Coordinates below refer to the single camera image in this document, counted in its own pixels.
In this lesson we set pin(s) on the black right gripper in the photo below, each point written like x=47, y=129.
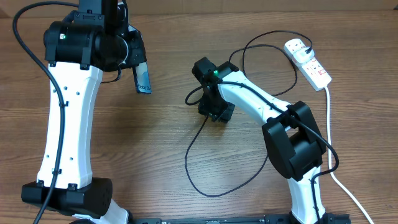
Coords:
x=206, y=110

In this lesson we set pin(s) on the white charger plug adapter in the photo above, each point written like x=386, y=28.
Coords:
x=304, y=55

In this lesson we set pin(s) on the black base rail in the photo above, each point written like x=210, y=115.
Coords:
x=328, y=218

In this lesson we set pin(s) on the white power extension strip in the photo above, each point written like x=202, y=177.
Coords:
x=313, y=71

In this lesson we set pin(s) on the Samsung Galaxy smartphone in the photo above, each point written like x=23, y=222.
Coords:
x=141, y=78

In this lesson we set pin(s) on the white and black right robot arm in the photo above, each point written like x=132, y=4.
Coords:
x=293, y=140

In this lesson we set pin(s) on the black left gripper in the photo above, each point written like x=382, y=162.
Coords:
x=139, y=55

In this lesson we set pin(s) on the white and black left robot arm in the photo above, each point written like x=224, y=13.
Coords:
x=95, y=38

